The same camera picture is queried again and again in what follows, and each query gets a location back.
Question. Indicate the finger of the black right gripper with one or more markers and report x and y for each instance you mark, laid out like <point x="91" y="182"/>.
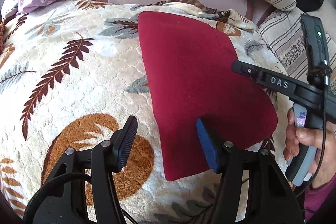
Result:
<point x="248" y="70"/>

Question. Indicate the black camera box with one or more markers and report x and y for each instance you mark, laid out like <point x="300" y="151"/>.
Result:
<point x="317" y="53"/>

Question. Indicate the dark red fleece garment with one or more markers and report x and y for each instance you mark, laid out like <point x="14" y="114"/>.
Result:
<point x="188" y="69"/>

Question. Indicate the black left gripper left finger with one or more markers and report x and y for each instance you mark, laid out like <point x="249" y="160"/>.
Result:
<point x="122" y="141"/>

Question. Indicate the person's right hand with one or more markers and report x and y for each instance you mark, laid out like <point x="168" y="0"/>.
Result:
<point x="309" y="148"/>

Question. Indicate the orange floral cloth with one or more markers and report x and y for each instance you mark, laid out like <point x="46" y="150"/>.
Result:
<point x="2" y="30"/>

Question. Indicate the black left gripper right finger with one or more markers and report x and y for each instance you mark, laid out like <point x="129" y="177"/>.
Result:
<point x="211" y="145"/>

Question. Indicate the striped floral pillow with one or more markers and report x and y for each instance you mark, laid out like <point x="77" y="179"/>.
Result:
<point x="283" y="34"/>

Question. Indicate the cream leaf-pattern plush blanket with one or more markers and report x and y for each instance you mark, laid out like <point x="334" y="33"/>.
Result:
<point x="71" y="74"/>

